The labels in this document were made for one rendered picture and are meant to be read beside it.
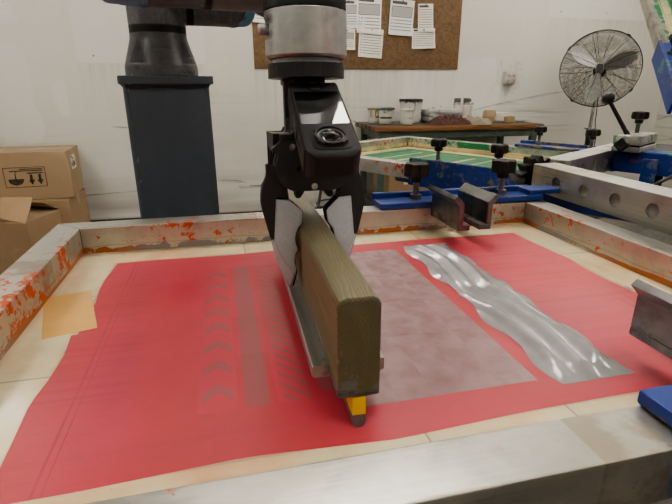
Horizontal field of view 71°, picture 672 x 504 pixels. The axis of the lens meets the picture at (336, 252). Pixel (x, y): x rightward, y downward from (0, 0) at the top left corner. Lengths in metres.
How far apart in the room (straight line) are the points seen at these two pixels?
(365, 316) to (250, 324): 0.20
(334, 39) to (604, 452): 0.36
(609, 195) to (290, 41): 0.57
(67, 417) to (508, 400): 0.33
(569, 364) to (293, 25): 0.37
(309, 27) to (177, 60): 0.69
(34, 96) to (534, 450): 4.35
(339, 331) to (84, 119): 4.14
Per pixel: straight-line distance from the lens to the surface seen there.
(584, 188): 0.91
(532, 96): 5.19
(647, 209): 0.81
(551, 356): 0.46
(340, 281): 0.33
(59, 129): 4.44
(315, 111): 0.41
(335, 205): 0.46
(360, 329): 0.31
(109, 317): 0.55
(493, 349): 0.47
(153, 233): 0.74
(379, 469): 0.28
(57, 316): 0.58
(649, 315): 0.47
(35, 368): 0.49
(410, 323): 0.49
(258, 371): 0.42
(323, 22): 0.45
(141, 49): 1.13
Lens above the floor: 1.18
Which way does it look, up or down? 19 degrees down
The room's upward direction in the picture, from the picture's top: straight up
